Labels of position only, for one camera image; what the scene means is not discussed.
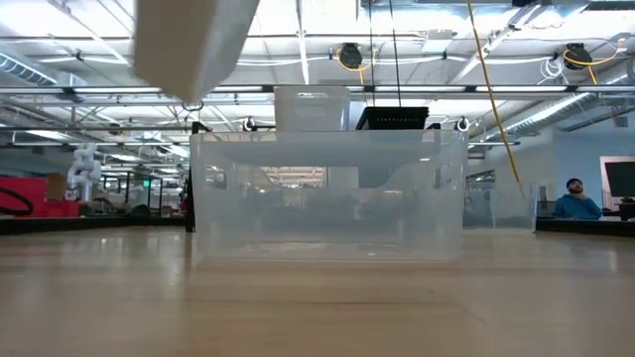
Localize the clear plastic basket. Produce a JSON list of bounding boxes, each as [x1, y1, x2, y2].
[[463, 181, 538, 230], [190, 129, 469, 263]]

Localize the white plastic basket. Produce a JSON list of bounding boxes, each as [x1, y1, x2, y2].
[[273, 85, 351, 133], [133, 0, 260, 104]]

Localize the black perforated plastic basket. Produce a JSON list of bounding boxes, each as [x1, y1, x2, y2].
[[355, 105, 431, 132]]

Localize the person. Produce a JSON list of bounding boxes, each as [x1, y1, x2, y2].
[[552, 177, 604, 221]]

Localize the cardboard box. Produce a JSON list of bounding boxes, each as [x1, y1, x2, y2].
[[47, 173, 68, 202]]

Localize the red cabinet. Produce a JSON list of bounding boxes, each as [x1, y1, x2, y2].
[[0, 177, 80, 219]]

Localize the black ceiling cable reel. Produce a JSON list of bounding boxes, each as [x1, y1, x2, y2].
[[338, 43, 364, 70], [563, 43, 594, 70]]

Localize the thin black hanging cable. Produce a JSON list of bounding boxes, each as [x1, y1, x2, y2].
[[368, 0, 375, 108]]

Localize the yellow hanging cable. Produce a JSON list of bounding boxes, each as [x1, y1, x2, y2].
[[465, 0, 525, 199]]

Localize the grey ceiling duct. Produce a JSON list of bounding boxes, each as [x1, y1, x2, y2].
[[0, 52, 88, 88], [475, 63, 635, 140]]

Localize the black hose loop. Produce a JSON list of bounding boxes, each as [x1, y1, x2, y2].
[[0, 186, 36, 217]]

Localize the black screen with white frame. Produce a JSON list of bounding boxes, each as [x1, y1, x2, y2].
[[598, 156, 635, 199]]

